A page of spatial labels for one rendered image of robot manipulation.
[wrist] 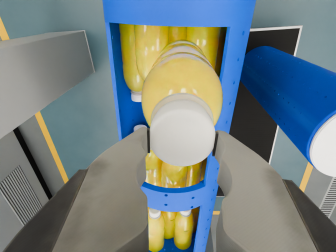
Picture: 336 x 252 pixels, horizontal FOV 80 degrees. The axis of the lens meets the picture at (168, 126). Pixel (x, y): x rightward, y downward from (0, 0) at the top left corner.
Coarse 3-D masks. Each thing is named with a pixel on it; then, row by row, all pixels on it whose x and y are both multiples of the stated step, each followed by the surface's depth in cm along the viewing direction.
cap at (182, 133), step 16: (160, 112) 11; (176, 112) 11; (192, 112) 11; (160, 128) 11; (176, 128) 11; (192, 128) 11; (208, 128) 11; (160, 144) 12; (176, 144) 12; (192, 144) 12; (208, 144) 12; (176, 160) 12; (192, 160) 12
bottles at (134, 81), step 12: (120, 24) 43; (132, 24) 42; (120, 36) 44; (132, 36) 43; (180, 36) 43; (132, 48) 44; (132, 60) 45; (216, 60) 47; (132, 72) 47; (216, 72) 49; (132, 84) 48; (132, 96) 52; (204, 168) 65; (168, 216) 72; (168, 228) 75
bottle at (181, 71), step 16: (176, 48) 20; (192, 48) 20; (160, 64) 16; (176, 64) 15; (192, 64) 15; (208, 64) 16; (144, 80) 17; (160, 80) 14; (176, 80) 13; (192, 80) 13; (208, 80) 14; (144, 96) 15; (160, 96) 13; (176, 96) 12; (192, 96) 12; (208, 96) 13; (144, 112) 15; (208, 112) 13
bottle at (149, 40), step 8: (136, 24) 38; (136, 32) 39; (144, 32) 38; (152, 32) 38; (160, 32) 38; (168, 32) 40; (136, 40) 40; (144, 40) 38; (152, 40) 38; (160, 40) 39; (168, 40) 41; (136, 48) 41; (144, 48) 39; (152, 48) 39; (160, 48) 39; (136, 56) 41; (144, 56) 40; (152, 56) 40; (136, 64) 43; (144, 64) 41; (152, 64) 40; (144, 72) 42
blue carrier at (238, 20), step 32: (128, 0) 29; (160, 0) 28; (192, 0) 27; (224, 0) 28; (224, 64) 34; (128, 96) 55; (224, 96) 38; (128, 128) 59; (224, 128) 43; (160, 192) 46; (192, 192) 47
